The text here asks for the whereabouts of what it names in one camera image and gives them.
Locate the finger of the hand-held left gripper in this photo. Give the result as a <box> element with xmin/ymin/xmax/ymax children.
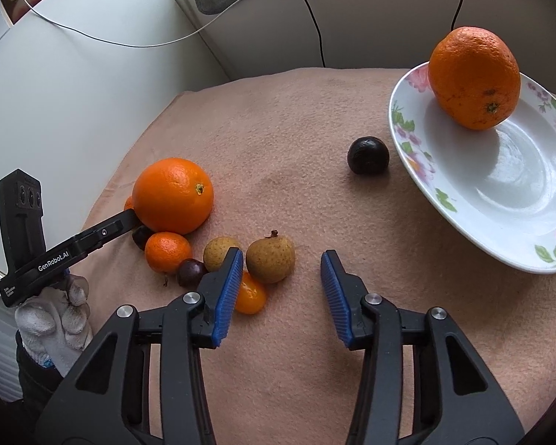
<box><xmin>72</xmin><ymin>208</ymin><xmax>139</xmax><ymax>260</ymax></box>

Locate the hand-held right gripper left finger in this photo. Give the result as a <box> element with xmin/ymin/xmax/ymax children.
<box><xmin>34</xmin><ymin>247</ymin><xmax>245</xmax><ymax>445</ymax></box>

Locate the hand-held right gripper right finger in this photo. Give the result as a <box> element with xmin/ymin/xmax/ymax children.
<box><xmin>321</xmin><ymin>249</ymin><xmax>525</xmax><ymax>445</ymax></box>

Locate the orange kumquat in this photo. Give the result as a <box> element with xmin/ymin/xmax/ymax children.
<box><xmin>234</xmin><ymin>271</ymin><xmax>268</xmax><ymax>314</ymax></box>

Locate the small dark plum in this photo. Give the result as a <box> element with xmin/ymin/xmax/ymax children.
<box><xmin>132</xmin><ymin>225</ymin><xmax>156</xmax><ymax>250</ymax></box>
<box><xmin>176</xmin><ymin>260</ymin><xmax>208</xmax><ymax>287</ymax></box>

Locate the smooth large orange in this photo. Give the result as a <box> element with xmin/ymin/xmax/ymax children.
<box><xmin>132</xmin><ymin>158</ymin><xmax>214</xmax><ymax>235</ymax></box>

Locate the white floral plate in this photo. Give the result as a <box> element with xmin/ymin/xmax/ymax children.
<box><xmin>389</xmin><ymin>64</ymin><xmax>556</xmax><ymax>274</ymax></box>

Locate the person's left forearm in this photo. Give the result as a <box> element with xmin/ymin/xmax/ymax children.
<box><xmin>16</xmin><ymin>345</ymin><xmax>68</xmax><ymax>404</ymax></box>

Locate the person's left hand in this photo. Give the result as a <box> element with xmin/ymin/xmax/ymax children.
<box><xmin>15</xmin><ymin>274</ymin><xmax>93</xmax><ymax>377</ymax></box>

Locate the white cabinet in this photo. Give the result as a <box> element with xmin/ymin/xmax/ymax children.
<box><xmin>0</xmin><ymin>0</ymin><xmax>232</xmax><ymax>288</ymax></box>

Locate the large dark plum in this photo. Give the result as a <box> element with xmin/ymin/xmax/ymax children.
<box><xmin>347</xmin><ymin>136</ymin><xmax>391</xmax><ymax>176</ymax></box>

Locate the peach blanket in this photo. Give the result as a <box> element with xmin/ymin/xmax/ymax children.
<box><xmin>67</xmin><ymin>67</ymin><xmax>556</xmax><ymax>445</ymax></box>

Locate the rough-skinned large orange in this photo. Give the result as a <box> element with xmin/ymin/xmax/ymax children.
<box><xmin>428</xmin><ymin>27</ymin><xmax>522</xmax><ymax>131</ymax></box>

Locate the white cable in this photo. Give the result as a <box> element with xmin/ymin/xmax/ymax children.
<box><xmin>28</xmin><ymin>0</ymin><xmax>283</xmax><ymax>49</ymax></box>

